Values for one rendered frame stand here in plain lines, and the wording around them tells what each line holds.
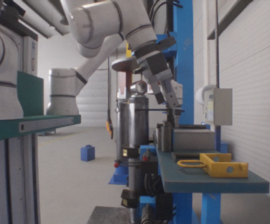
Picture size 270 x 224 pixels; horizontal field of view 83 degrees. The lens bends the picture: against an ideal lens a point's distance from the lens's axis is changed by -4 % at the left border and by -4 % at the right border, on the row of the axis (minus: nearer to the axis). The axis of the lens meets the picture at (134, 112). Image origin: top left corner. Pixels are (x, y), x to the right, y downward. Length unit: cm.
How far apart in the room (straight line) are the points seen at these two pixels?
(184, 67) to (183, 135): 74
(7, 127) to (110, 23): 43
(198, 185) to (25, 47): 106
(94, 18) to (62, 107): 61
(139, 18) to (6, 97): 46
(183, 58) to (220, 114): 73
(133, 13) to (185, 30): 132
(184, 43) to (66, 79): 118
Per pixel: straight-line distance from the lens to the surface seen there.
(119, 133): 297
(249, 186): 80
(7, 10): 102
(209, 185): 73
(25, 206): 115
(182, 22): 183
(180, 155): 99
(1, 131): 59
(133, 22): 49
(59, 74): 100
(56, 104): 98
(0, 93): 60
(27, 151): 102
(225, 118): 194
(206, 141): 125
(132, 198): 165
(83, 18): 46
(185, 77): 164
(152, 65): 44
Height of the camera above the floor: 134
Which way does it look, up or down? 1 degrees down
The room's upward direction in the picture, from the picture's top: straight up
